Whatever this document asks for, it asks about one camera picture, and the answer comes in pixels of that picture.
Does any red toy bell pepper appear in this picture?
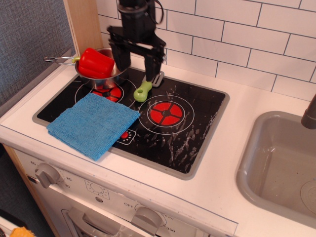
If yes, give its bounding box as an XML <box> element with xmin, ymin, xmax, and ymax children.
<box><xmin>72</xmin><ymin>48</ymin><xmax>115</xmax><ymax>79</ymax></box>

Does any grey faucet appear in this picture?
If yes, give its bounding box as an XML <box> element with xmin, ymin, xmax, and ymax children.
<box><xmin>301</xmin><ymin>95</ymin><xmax>316</xmax><ymax>129</ymax></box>

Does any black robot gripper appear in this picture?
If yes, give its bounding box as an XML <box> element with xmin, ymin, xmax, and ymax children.
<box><xmin>108</xmin><ymin>11</ymin><xmax>166</xmax><ymax>81</ymax></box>

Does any blue folded cloth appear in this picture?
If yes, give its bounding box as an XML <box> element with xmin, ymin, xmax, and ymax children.
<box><xmin>47</xmin><ymin>93</ymin><xmax>140</xmax><ymax>161</ymax></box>

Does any grey oven door handle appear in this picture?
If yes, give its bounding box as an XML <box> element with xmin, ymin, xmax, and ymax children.
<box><xmin>68</xmin><ymin>207</ymin><xmax>121</xmax><ymax>237</ymax></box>

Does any grey plastic sink basin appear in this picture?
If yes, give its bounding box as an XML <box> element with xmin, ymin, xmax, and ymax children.
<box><xmin>236</xmin><ymin>111</ymin><xmax>316</xmax><ymax>228</ymax></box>

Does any green handled grey spatula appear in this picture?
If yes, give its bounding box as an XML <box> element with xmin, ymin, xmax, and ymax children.
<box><xmin>133</xmin><ymin>71</ymin><xmax>164</xmax><ymax>103</ymax></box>

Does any grey left timer knob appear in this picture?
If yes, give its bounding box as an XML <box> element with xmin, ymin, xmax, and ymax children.
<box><xmin>35</xmin><ymin>163</ymin><xmax>60</xmax><ymax>189</ymax></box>

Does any black toy stovetop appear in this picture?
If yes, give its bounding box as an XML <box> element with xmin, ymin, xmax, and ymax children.
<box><xmin>33</xmin><ymin>68</ymin><xmax>229</xmax><ymax>180</ymax></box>

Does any small steel saucepan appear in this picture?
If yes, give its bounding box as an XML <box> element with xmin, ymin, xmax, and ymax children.
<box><xmin>43</xmin><ymin>48</ymin><xmax>128</xmax><ymax>89</ymax></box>

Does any orange yellow object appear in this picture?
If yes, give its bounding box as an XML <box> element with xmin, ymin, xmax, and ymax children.
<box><xmin>10</xmin><ymin>227</ymin><xmax>35</xmax><ymax>237</ymax></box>

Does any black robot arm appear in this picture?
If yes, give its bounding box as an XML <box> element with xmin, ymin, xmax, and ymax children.
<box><xmin>107</xmin><ymin>0</ymin><xmax>166</xmax><ymax>81</ymax></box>

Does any grey right oven knob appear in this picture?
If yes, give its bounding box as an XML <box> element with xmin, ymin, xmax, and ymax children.
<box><xmin>131</xmin><ymin>207</ymin><xmax>162</xmax><ymax>236</ymax></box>

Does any light wooden side post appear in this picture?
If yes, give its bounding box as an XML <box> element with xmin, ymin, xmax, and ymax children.
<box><xmin>64</xmin><ymin>0</ymin><xmax>103</xmax><ymax>56</ymax></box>

